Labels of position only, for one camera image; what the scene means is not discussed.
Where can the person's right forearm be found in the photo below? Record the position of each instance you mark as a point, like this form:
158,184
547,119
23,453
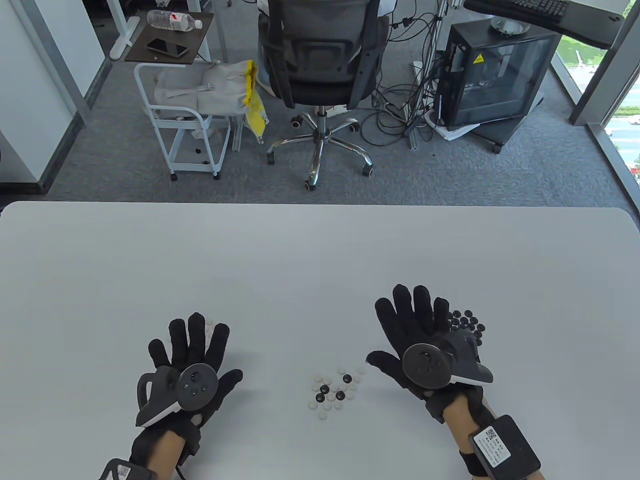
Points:
460,420

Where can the cluster of black go stones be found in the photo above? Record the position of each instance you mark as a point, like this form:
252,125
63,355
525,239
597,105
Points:
470,320

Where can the yellow plastic bag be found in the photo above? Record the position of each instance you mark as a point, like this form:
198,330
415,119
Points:
256,117

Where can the white desk leg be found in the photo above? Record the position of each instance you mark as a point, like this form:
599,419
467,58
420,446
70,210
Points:
122,45

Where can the white power strip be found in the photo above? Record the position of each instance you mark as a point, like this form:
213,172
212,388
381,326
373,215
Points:
417,70

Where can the brown side table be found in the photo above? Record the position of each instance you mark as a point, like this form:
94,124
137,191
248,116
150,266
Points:
200,45

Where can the aluminium frame post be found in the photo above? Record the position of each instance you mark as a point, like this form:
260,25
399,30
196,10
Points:
414,140

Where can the clear plastic water bottle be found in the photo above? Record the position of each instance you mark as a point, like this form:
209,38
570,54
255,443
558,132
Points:
167,20

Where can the black keyboard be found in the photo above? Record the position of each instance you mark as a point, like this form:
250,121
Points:
535,9

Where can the black mesh office chair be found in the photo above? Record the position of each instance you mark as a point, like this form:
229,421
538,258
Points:
320,55

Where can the person's left hand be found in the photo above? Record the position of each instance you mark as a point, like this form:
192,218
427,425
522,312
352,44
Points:
196,340

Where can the pile of mixed go stones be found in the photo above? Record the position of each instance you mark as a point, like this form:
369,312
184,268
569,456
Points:
332,392

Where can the black computer case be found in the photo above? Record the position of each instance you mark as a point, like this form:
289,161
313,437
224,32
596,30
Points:
500,80

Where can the grey window pillar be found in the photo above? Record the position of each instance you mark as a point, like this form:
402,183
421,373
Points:
600,90

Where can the black smartphone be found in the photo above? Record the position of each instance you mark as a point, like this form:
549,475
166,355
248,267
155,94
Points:
166,47

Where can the white rolling cart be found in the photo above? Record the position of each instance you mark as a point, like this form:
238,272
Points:
175,122

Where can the black patterned wrist camera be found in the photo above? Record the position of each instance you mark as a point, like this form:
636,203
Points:
125,471

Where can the round silver stand base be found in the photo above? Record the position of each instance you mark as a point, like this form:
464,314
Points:
510,27

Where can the black and white left controller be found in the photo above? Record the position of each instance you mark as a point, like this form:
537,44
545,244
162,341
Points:
197,385

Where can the person's right hand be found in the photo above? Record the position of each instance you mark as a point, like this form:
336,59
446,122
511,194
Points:
415,320

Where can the black labelled wrist camera box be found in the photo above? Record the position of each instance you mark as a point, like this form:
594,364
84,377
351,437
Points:
505,447

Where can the grey fabric bag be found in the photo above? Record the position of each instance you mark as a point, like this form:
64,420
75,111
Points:
220,90

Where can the black wheeled platform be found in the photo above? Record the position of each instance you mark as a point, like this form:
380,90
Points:
505,132

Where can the white papers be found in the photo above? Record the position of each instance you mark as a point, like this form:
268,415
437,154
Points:
450,132

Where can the black and white controller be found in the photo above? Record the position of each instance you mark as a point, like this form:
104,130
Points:
425,366
197,385

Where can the black and white right controller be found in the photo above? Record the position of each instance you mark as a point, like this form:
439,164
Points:
425,366

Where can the cluster of white go stones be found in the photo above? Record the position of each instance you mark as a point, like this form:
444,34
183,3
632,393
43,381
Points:
209,327

